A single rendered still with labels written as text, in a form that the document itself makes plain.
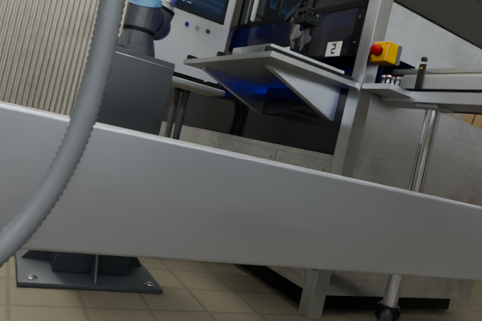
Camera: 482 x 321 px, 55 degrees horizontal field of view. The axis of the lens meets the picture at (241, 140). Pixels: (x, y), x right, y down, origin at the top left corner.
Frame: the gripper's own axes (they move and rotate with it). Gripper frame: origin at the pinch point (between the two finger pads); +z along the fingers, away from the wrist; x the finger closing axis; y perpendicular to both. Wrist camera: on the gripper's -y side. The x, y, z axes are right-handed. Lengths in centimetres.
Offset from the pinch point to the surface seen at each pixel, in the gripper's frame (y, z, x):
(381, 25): 23.4, -12.5, 19.4
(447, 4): 100, 14, -44
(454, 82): 53, 7, 27
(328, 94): 13.4, 16.5, 10.2
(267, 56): 20.5, 12.2, -24.1
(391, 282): 43, 77, 31
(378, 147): 23, 31, 32
